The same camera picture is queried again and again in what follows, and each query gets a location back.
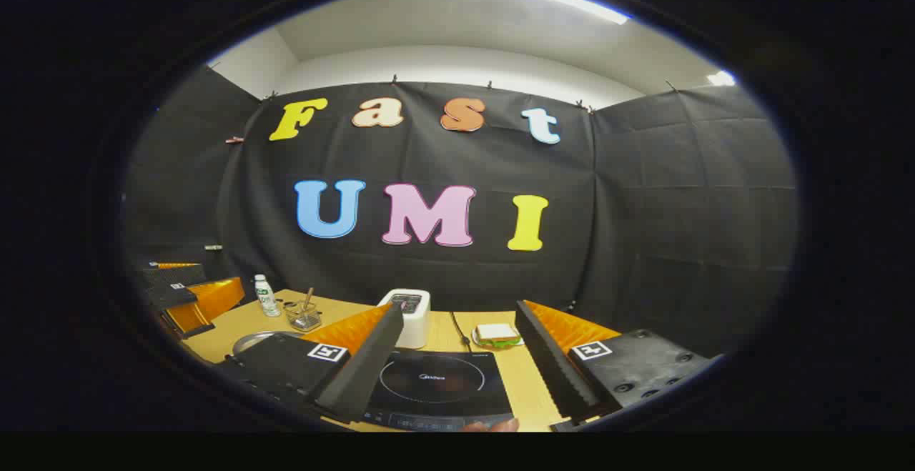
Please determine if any black power cable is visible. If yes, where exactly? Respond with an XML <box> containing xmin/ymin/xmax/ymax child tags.
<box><xmin>449</xmin><ymin>312</ymin><xmax>473</xmax><ymax>352</ymax></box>

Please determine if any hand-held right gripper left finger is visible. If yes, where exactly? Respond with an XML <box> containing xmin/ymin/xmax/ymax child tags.
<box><xmin>214</xmin><ymin>302</ymin><xmax>405</xmax><ymax>426</ymax></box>

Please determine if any sandwich with lettuce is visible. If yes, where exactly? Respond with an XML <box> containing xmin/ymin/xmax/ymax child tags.
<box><xmin>475</xmin><ymin>323</ymin><xmax>521</xmax><ymax>348</ymax></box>

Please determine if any stainless steel pot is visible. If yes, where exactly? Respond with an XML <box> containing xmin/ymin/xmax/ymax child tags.
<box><xmin>232</xmin><ymin>329</ymin><xmax>310</xmax><ymax>359</ymax></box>

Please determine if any white plastic bottle green label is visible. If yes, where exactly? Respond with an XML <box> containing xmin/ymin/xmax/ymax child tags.
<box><xmin>254</xmin><ymin>274</ymin><xmax>282</xmax><ymax>317</ymax></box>

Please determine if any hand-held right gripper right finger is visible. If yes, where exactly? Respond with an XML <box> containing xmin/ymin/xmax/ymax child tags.
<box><xmin>515</xmin><ymin>299</ymin><xmax>716</xmax><ymax>422</ymax></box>

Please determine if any white toaster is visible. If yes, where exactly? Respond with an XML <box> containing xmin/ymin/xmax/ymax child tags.
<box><xmin>377</xmin><ymin>288</ymin><xmax>432</xmax><ymax>350</ymax></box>

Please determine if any long ceiling light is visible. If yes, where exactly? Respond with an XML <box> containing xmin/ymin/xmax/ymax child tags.
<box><xmin>554</xmin><ymin>0</ymin><xmax>631</xmax><ymax>26</ymax></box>

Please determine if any small wire basket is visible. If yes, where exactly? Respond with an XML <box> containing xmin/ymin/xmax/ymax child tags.
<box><xmin>283</xmin><ymin>301</ymin><xmax>324</xmax><ymax>333</ymax></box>

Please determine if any black induction cooktop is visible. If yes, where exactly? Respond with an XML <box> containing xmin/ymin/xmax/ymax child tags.
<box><xmin>361</xmin><ymin>348</ymin><xmax>515</xmax><ymax>432</ymax></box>

